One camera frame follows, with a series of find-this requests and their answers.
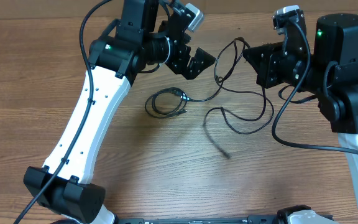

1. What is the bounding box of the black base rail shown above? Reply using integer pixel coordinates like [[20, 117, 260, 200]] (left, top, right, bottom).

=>
[[116, 205, 338, 224]]

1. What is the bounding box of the black cable with loop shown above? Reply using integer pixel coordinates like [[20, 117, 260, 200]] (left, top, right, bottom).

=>
[[191, 36, 251, 103]]

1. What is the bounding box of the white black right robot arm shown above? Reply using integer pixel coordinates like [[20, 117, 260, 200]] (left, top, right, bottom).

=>
[[243, 5, 358, 208]]

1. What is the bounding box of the thin black cable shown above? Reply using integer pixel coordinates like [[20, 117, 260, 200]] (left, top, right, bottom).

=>
[[202, 86, 275, 160]]

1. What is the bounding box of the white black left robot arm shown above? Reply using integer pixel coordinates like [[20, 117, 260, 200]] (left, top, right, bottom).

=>
[[23, 0, 215, 223]]

